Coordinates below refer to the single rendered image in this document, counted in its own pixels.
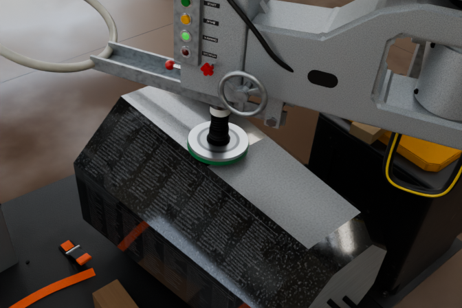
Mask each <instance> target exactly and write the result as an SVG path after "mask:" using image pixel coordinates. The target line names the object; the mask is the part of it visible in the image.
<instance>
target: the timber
mask: <svg viewBox="0 0 462 308"><path fill-rule="evenodd" d="M92 295H93V302H94V307H95V308H139V307H138V306H137V305H136V303H135V302H134V300H133V299H132V297H130V295H129V294H128V292H127V291H126V289H125V288H124V287H123V286H122V284H121V283H120V281H119V280H118V279H116V280H114V281H113V282H111V283H109V284H108V285H105V286H104V287H102V288H100V289H99V290H97V291H95V292H94V293H93V294H92Z"/></svg>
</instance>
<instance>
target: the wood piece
mask: <svg viewBox="0 0 462 308"><path fill-rule="evenodd" d="M385 132H387V130H385V129H380V128H377V127H374V126H370V125H367V124H362V123H359V122H355V121H354V122H352V123H351V128H350V130H349V133H350V134H351V135H354V136H355V137H357V138H359V139H361V140H362V141H364V142H366V143H368V144H372V143H373V142H374V141H376V139H378V138H379V137H380V136H381V135H383V134H384V133H385Z"/></svg>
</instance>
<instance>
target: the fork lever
mask: <svg viewBox="0 0 462 308"><path fill-rule="evenodd" d="M108 46H109V47H111V48H112V49H113V53H112V55H111V56H110V57H109V58H108V59H105V58H101V57H99V56H94V55H91V56H90V60H92V61H93V62H94V63H95V67H94V68H92V69H94V70H98V71H100V72H104V73H107V74H111V75H114V76H118V77H121V78H125V79H127V80H132V81H134V82H137V83H142V84H144V85H148V86H151V87H155V88H158V89H162V90H164V91H169V92H171V93H174V94H178V95H181V96H185V97H188V98H192V99H195V100H198V101H202V102H205V103H208V104H211V105H215V106H218V107H222V108H224V109H226V108H225V107H224V105H223V104H222V102H221V101H220V99H219V98H215V97H212V96H208V95H205V94H202V93H198V92H195V91H191V90H187V89H183V88H182V87H181V70H179V69H172V70H168V69H167V68H166V67H165V63H166V61H168V60H172V61H174V62H175V64H176V65H181V62H178V61H176V60H174V59H173V58H169V57H166V56H162V55H159V54H154V53H151V52H147V51H144V50H141V49H137V48H134V47H129V46H127V45H122V44H119V43H115V42H112V41H109V42H108ZM228 102H229V103H230V104H231V105H232V106H233V107H235V108H237V109H239V104H238V103H234V102H230V101H228ZM259 105H260V103H257V102H253V101H250V100H247V102H245V106H244V111H251V110H254V109H256V108H257V107H258V106H259ZM265 110H266V107H265V109H264V110H263V111H262V112H261V113H260V114H258V115H256V116H253V117H255V118H259V119H262V120H265ZM286 117H287V111H283V112H282V117H281V121H280V125H282V126H285V121H286ZM266 124H267V125H268V126H269V127H275V126H276V120H275V119H274V118H273V117H271V118H267V121H266Z"/></svg>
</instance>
